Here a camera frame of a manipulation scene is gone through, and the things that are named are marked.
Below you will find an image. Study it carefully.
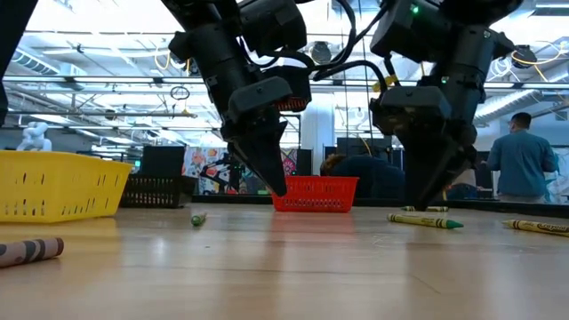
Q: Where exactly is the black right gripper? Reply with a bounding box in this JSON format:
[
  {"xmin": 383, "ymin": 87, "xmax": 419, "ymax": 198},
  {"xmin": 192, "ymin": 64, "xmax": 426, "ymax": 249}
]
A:
[{"xmin": 369, "ymin": 86, "xmax": 479, "ymax": 212}]

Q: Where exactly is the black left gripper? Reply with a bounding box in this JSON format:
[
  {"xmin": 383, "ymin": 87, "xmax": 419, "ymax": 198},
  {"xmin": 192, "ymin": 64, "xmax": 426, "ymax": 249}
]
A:
[{"xmin": 220, "ymin": 76, "xmax": 294, "ymax": 198}]

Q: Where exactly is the yellow green crayon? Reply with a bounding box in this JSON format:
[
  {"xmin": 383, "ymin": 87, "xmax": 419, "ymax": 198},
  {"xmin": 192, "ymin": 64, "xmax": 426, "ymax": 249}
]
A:
[{"xmin": 401, "ymin": 204, "xmax": 450, "ymax": 213}]

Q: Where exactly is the brown crayon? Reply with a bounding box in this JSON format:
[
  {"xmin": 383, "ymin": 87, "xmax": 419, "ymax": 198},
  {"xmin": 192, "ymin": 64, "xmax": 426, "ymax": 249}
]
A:
[{"xmin": 0, "ymin": 236, "xmax": 65, "ymax": 269}]

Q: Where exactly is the person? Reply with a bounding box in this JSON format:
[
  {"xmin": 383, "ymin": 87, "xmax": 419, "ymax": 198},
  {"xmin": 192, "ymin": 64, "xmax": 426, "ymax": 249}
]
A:
[
  {"xmin": 445, "ymin": 167, "xmax": 482, "ymax": 201},
  {"xmin": 485, "ymin": 111, "xmax": 559, "ymax": 204},
  {"xmin": 319, "ymin": 152, "xmax": 406, "ymax": 200}
]

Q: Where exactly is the colourful patterned fabric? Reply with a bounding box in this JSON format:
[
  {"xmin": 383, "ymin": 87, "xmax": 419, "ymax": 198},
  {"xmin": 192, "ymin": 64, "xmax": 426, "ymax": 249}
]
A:
[{"xmin": 181, "ymin": 143, "xmax": 300, "ymax": 196}]

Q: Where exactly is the red plastic basket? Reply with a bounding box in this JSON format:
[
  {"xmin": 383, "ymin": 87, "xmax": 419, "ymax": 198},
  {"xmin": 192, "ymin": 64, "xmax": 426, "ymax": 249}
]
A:
[{"xmin": 270, "ymin": 175, "xmax": 359, "ymax": 213}]

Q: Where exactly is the black computer tower case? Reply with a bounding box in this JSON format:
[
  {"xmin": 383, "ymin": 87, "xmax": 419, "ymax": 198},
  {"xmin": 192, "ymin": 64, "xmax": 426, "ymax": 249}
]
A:
[{"xmin": 324, "ymin": 137, "xmax": 396, "ymax": 157}]

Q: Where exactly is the black cabinet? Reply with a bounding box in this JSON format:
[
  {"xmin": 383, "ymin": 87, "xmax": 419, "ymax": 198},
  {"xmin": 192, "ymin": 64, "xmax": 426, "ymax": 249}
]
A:
[{"xmin": 140, "ymin": 145, "xmax": 187, "ymax": 179}]

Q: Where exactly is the black plastic basket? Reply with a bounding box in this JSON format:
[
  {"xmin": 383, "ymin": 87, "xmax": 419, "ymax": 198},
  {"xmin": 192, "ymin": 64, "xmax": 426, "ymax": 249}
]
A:
[{"xmin": 119, "ymin": 173, "xmax": 196, "ymax": 209}]

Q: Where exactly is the yellow plastic basket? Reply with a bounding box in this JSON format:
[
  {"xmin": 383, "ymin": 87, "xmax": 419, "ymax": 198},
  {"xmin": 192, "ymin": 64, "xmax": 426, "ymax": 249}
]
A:
[{"xmin": 0, "ymin": 149, "xmax": 134, "ymax": 224}]

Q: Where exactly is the white humanoid figure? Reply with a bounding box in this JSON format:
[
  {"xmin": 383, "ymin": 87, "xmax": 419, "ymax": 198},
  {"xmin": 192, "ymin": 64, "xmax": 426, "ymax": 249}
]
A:
[{"xmin": 15, "ymin": 121, "xmax": 53, "ymax": 153}]

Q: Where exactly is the yellow cable tag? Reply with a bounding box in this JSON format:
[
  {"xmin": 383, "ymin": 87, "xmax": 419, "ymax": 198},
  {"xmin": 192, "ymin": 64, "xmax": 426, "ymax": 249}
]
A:
[{"xmin": 372, "ymin": 74, "xmax": 400, "ymax": 93}]

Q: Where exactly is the black hanging cord reel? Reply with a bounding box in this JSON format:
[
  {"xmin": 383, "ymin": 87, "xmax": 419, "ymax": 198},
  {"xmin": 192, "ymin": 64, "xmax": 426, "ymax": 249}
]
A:
[
  {"xmin": 309, "ymin": 40, "xmax": 333, "ymax": 66},
  {"xmin": 509, "ymin": 44, "xmax": 540, "ymax": 70}
]

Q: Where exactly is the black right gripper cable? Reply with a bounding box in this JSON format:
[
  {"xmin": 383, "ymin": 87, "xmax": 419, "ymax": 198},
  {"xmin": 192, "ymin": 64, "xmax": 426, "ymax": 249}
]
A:
[{"xmin": 312, "ymin": 60, "xmax": 389, "ymax": 94}]

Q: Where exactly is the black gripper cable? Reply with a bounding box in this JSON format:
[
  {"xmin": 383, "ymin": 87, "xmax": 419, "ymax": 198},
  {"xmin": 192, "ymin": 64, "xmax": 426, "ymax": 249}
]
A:
[
  {"xmin": 312, "ymin": 60, "xmax": 389, "ymax": 94},
  {"xmin": 239, "ymin": 0, "xmax": 357, "ymax": 72}
]

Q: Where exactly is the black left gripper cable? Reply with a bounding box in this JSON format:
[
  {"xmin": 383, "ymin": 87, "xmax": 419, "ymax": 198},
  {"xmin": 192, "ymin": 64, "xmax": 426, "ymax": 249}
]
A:
[{"xmin": 239, "ymin": 0, "xmax": 357, "ymax": 72}]

